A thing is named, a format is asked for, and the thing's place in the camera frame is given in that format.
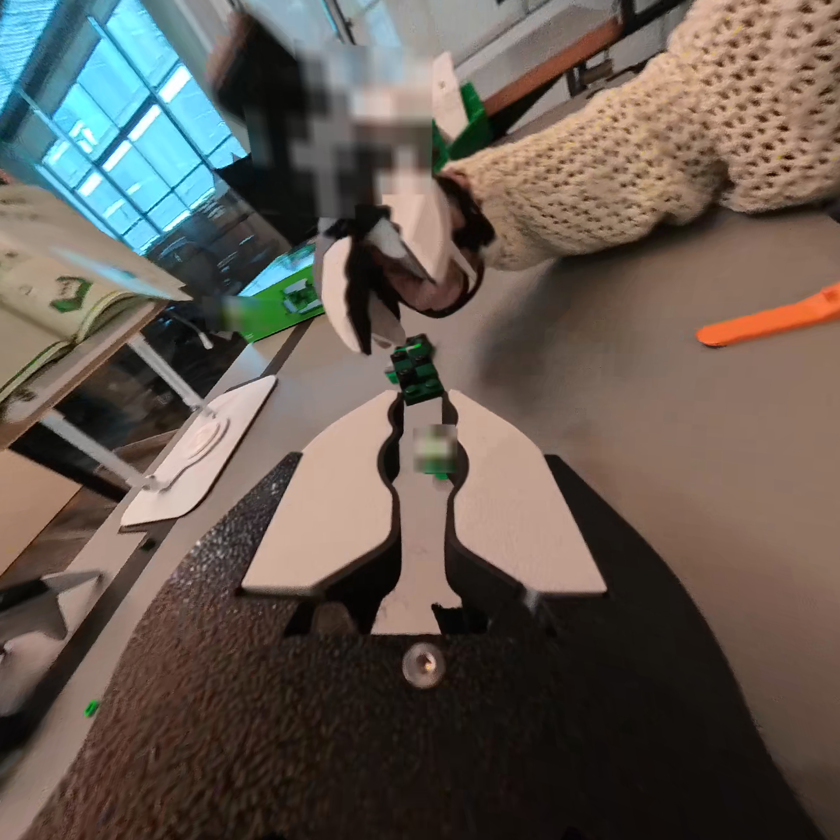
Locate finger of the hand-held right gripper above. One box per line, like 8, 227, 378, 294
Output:
315, 233, 375, 357
367, 187, 475, 347

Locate person's right hand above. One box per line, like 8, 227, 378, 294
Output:
387, 252, 470, 315

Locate white paper sheets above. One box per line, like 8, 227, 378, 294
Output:
433, 52, 470, 142

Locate green cardboard lego box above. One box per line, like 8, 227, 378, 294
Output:
239, 252, 326, 343

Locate orange brick separator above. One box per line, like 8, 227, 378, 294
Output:
696, 282, 840, 349

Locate dark green lego assembly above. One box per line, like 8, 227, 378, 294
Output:
385, 333, 444, 408

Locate green plastic storage bin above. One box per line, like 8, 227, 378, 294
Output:
433, 79, 493, 165

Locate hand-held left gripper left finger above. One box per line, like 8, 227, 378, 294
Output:
241, 390, 403, 633

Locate open lego instruction booklet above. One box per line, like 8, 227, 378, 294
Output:
0, 184, 194, 404

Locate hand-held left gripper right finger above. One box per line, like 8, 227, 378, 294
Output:
446, 390, 609, 633

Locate white book stand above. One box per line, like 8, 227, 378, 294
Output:
0, 295, 280, 529

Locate person's right forearm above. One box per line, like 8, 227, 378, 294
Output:
440, 0, 840, 273

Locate white hanging cord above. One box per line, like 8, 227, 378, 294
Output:
167, 308, 216, 350

